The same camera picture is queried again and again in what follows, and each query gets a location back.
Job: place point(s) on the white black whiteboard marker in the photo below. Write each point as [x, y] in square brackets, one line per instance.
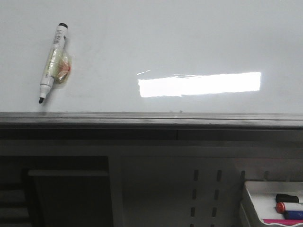
[58, 64]

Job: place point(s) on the white whiteboard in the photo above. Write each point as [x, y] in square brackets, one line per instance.
[192, 56]

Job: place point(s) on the grey whiteboard marker ledge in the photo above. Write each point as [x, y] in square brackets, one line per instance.
[151, 126]

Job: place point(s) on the white plastic tray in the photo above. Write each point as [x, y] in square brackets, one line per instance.
[259, 201]

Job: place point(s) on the dark cabinet box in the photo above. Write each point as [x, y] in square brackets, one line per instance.
[55, 191]

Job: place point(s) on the red capped marker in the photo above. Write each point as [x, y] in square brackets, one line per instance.
[282, 207]

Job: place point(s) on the blue capped marker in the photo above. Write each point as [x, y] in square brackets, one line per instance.
[293, 215]

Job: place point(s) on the pink eraser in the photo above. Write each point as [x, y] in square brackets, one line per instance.
[286, 222]

